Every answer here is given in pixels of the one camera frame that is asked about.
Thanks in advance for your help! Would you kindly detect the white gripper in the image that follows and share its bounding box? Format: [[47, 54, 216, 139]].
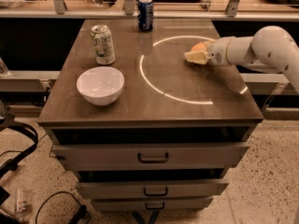
[[184, 36, 234, 65]]

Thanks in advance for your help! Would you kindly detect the orange fruit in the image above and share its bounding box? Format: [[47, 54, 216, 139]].
[[192, 42, 210, 51]]

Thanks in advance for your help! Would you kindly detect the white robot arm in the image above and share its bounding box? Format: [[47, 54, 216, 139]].
[[184, 26, 299, 92]]

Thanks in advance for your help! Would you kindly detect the white bowl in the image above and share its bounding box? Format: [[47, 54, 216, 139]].
[[77, 66, 124, 106]]

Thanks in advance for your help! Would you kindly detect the blue soda can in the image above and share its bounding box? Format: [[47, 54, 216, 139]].
[[138, 0, 153, 32]]

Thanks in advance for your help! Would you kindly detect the grey drawer cabinet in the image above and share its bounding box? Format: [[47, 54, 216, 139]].
[[37, 18, 264, 213]]

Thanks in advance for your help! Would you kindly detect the green white soda can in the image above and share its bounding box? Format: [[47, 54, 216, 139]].
[[91, 24, 115, 65]]

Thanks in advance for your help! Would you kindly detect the top grey drawer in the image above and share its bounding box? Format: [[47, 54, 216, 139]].
[[53, 142, 249, 171]]

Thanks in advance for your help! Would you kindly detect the grey drawer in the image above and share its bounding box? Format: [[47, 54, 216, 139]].
[[76, 179, 228, 200], [91, 197, 213, 212], [53, 142, 249, 171]]

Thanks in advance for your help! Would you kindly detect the middle grey drawer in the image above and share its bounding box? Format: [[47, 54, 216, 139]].
[[76, 179, 228, 200]]

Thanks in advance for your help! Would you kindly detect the bottom grey drawer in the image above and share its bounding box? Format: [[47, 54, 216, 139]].
[[91, 197, 213, 212]]

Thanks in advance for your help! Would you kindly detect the black chair base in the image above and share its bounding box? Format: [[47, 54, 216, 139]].
[[0, 99, 38, 177]]

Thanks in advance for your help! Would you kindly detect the clear plastic bottle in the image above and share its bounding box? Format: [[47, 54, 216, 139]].
[[15, 188, 27, 215]]

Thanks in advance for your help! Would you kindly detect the black floor cable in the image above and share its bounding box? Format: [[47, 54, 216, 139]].
[[35, 190, 92, 224]]

